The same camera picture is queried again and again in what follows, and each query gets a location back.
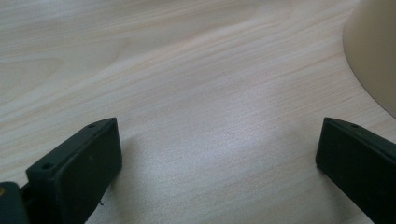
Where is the cream round bowl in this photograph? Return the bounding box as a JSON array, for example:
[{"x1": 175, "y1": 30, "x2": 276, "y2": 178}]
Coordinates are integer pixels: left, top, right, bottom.
[{"x1": 342, "y1": 0, "x2": 396, "y2": 119}]

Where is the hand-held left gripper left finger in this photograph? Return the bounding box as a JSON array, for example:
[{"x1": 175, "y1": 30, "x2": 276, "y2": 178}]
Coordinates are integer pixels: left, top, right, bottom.
[{"x1": 25, "y1": 117, "x2": 123, "y2": 224}]

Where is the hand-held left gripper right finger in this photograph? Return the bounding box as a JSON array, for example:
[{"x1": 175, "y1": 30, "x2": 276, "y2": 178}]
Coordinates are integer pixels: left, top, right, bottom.
[{"x1": 315, "y1": 117, "x2": 396, "y2": 224}]

